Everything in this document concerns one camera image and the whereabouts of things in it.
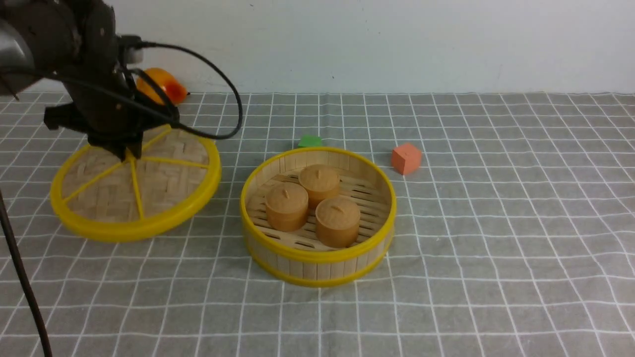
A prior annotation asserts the black cable at left edge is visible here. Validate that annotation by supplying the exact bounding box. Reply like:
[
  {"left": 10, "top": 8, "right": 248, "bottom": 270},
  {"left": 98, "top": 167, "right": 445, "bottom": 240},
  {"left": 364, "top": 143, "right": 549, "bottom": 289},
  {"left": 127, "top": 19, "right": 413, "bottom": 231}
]
[{"left": 0, "top": 191, "right": 53, "bottom": 357}]

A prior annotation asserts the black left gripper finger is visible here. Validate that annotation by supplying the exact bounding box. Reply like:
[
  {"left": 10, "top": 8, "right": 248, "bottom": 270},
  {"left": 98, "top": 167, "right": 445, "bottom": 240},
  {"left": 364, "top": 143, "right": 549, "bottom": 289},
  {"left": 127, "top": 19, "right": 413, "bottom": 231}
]
[{"left": 103, "top": 144, "right": 126, "bottom": 161}]

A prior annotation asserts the left brown toy bun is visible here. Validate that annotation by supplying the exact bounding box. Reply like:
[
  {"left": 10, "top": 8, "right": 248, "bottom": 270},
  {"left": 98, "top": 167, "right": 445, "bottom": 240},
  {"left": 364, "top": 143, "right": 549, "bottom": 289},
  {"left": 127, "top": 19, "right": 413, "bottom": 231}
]
[{"left": 265, "top": 182, "right": 309, "bottom": 232}]

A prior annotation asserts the back brown toy bun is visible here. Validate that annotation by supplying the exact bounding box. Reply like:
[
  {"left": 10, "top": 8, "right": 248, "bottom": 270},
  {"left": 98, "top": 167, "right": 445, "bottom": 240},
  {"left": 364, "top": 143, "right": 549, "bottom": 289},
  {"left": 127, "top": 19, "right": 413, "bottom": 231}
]
[{"left": 299, "top": 164, "right": 340, "bottom": 209}]

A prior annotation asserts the front brown toy bun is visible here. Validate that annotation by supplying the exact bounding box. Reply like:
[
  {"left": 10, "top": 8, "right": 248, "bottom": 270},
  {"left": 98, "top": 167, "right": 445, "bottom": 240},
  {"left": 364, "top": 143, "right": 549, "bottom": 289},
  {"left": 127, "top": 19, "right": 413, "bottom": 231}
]
[{"left": 315, "top": 197, "right": 361, "bottom": 248}]

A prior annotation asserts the green toy block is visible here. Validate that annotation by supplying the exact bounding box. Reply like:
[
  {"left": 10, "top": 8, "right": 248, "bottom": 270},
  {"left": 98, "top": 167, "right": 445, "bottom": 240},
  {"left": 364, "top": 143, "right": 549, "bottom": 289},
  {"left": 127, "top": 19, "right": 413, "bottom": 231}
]
[{"left": 297, "top": 135, "right": 322, "bottom": 148}]

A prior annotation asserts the grey checkered tablecloth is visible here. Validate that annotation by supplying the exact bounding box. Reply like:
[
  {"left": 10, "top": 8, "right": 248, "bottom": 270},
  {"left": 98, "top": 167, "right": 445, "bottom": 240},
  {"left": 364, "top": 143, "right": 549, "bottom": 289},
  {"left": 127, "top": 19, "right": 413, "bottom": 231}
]
[{"left": 1, "top": 93, "right": 635, "bottom": 357}]

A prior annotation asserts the yellow bamboo steamer basket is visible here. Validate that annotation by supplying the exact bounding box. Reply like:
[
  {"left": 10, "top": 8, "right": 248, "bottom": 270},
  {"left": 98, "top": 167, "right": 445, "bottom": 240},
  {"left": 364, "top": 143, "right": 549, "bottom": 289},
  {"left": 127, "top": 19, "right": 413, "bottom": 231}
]
[{"left": 240, "top": 147, "right": 397, "bottom": 287}]

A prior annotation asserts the orange cube block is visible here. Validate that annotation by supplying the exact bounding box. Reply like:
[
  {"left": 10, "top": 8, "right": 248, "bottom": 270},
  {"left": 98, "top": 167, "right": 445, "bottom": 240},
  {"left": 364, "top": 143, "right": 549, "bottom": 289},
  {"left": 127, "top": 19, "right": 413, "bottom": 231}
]
[{"left": 391, "top": 142, "right": 423, "bottom": 176}]

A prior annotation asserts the black looping cable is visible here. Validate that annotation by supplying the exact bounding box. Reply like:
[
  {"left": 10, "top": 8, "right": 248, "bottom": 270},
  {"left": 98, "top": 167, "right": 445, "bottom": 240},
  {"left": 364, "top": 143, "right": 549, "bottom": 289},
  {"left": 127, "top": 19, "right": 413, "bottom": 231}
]
[{"left": 0, "top": 42, "right": 244, "bottom": 140}]

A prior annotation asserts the yellow woven bamboo steamer lid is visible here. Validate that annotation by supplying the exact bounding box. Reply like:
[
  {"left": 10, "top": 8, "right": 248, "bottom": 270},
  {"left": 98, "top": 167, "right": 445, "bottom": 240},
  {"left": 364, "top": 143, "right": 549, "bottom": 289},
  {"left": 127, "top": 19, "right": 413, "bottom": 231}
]
[{"left": 50, "top": 125, "right": 222, "bottom": 242}]

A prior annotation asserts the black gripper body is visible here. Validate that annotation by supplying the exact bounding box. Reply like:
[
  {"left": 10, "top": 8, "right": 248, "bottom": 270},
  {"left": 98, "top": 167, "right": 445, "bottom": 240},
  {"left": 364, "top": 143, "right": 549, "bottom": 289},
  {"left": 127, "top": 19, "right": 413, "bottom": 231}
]
[{"left": 44, "top": 59, "right": 180, "bottom": 147}]

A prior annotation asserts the orange toy pear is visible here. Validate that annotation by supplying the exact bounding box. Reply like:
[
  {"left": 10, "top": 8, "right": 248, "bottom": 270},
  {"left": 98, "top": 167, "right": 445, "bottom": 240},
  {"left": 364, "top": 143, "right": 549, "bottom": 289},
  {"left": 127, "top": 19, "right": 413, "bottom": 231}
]
[{"left": 136, "top": 67, "right": 189, "bottom": 105}]

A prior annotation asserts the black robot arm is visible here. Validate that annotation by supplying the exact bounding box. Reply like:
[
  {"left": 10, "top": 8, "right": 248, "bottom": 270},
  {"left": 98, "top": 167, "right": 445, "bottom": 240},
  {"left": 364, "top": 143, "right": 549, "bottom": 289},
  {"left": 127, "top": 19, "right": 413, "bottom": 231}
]
[{"left": 0, "top": 0, "right": 180, "bottom": 160}]

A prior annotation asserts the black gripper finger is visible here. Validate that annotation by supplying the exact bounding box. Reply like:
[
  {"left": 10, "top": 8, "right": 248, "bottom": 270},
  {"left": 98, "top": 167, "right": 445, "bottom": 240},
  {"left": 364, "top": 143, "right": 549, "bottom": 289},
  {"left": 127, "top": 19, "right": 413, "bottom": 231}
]
[{"left": 126, "top": 143, "right": 142, "bottom": 160}]

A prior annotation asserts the brown toy bun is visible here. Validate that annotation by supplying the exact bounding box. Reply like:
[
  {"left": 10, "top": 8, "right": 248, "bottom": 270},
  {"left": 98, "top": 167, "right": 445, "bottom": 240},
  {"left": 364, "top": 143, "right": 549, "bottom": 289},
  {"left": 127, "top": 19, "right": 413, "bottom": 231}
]
[
  {"left": 315, "top": 197, "right": 361, "bottom": 248},
  {"left": 299, "top": 164, "right": 340, "bottom": 209},
  {"left": 265, "top": 182, "right": 309, "bottom": 232}
]

